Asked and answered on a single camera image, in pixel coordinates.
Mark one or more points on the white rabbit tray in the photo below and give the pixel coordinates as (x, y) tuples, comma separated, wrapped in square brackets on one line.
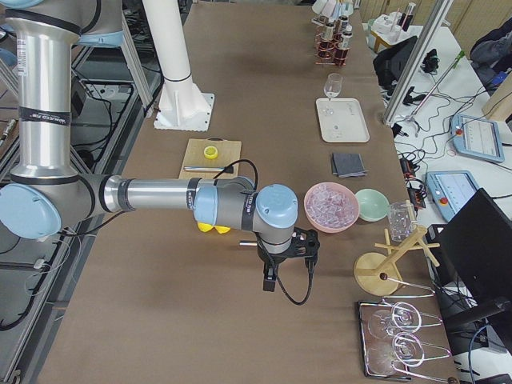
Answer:
[(341, 120)]

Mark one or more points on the clear wine glass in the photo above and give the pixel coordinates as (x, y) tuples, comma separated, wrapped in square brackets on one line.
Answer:
[(332, 88)]

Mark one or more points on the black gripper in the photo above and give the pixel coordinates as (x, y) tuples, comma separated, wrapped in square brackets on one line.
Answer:
[(270, 259)]

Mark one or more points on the black monitor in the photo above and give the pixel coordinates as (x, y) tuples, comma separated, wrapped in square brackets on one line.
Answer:
[(475, 250)]

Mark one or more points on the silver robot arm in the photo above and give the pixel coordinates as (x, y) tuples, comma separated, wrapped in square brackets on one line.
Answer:
[(47, 194)]

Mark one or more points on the clear tumbler glass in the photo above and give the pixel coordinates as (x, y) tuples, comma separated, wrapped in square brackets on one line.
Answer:
[(400, 221)]

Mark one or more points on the aluminium frame post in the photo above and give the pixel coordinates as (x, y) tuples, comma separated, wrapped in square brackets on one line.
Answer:
[(434, 21)]

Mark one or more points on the steel ice scoop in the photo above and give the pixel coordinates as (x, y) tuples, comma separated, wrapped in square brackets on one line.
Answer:
[(247, 243)]

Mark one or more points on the upside-down wine glass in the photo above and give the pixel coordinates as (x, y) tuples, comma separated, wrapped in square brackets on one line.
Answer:
[(393, 319), (401, 352)]

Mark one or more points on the black metal glass rack tray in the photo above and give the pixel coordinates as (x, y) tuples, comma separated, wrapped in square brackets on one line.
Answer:
[(365, 310)]

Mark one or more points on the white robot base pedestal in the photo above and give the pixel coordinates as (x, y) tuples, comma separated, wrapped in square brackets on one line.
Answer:
[(182, 106)]

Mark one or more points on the grey folded cloth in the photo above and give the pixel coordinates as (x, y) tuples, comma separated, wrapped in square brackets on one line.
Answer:
[(347, 165)]

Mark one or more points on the yellow lemon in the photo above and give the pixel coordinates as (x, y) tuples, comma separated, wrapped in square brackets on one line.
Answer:
[(222, 229), (204, 227)]

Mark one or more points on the clear ice cubes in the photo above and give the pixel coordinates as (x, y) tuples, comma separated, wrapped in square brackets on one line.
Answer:
[(330, 208)]

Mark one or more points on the blue teach pendant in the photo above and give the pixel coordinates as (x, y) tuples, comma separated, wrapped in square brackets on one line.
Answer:
[(450, 190), (477, 138)]

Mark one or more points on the wooden cup rack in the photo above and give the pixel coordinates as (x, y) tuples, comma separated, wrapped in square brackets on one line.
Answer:
[(377, 274)]

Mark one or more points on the copper wire bottle basket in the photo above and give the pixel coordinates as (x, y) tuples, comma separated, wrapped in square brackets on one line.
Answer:
[(326, 57)]

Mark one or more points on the steel muddler black tip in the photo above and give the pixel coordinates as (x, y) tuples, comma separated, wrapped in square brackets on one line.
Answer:
[(206, 169)]

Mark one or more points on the half lemon slice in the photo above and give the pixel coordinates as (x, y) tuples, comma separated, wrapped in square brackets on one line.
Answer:
[(210, 152)]

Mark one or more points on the mint green bowl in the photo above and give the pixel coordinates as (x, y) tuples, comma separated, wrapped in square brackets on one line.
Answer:
[(373, 205)]

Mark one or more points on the tea bottle white cap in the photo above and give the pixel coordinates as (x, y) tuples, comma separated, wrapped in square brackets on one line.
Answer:
[(327, 36)]

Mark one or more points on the pink bowl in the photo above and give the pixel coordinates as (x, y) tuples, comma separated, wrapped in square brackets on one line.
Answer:
[(342, 189)]

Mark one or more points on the bamboo cutting board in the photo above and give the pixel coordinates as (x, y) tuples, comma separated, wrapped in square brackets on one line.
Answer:
[(229, 151)]

